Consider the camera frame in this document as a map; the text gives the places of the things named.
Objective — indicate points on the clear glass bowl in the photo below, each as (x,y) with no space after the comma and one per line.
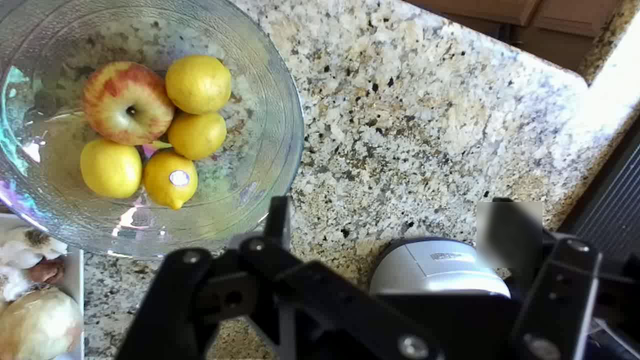
(82,112)

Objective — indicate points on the yellow lemon top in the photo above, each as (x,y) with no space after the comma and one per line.
(199,85)

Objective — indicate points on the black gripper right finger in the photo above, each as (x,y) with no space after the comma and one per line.
(572,300)

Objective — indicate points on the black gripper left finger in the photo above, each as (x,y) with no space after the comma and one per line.
(195,292)

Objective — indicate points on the black ribbed drying mat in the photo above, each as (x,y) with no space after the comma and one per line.
(609,211)

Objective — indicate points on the white rectangular plate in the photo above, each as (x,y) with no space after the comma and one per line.
(32,260)

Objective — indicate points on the red yellow apple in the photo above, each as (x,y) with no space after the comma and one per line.
(126,103)

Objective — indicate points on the yellow lemon with sticker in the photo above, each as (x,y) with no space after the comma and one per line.
(169,178)

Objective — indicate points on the yellow onion front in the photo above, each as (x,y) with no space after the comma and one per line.
(39,327)

